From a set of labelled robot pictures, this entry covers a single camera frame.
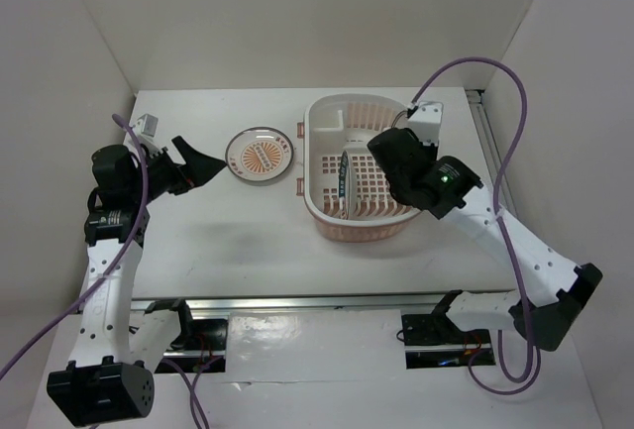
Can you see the aluminium front rail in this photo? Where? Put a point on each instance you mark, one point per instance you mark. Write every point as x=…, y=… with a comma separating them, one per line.
x=416, y=300

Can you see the plate with dark blue rim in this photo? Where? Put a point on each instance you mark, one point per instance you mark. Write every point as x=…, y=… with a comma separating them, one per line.
x=346, y=186

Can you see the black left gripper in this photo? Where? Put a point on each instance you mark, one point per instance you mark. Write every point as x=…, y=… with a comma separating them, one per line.
x=196, y=170

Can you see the plate with orange sunburst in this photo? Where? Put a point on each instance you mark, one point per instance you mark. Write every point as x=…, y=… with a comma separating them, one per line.
x=259, y=155

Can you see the white and pink dish rack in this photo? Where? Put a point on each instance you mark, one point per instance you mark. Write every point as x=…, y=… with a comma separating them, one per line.
x=347, y=121

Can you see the aluminium side rail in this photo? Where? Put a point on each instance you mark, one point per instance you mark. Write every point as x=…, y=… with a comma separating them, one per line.
x=492, y=155

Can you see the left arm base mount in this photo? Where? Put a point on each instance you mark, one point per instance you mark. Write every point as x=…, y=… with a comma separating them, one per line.
x=205, y=348

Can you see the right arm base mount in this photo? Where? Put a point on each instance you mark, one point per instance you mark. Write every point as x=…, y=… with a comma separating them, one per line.
x=433, y=342

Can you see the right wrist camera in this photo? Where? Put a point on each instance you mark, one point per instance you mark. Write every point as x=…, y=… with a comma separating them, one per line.
x=424, y=119

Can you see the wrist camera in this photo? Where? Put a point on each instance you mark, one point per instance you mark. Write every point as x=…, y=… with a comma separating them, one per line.
x=424, y=119
x=146, y=126

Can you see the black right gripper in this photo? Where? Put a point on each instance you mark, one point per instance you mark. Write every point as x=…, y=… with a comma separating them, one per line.
x=429, y=150

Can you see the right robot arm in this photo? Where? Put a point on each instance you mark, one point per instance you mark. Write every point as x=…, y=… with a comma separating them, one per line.
x=551, y=290

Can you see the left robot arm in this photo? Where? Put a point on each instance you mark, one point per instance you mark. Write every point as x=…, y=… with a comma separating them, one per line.
x=109, y=376

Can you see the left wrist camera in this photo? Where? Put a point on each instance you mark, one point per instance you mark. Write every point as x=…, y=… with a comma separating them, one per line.
x=146, y=126

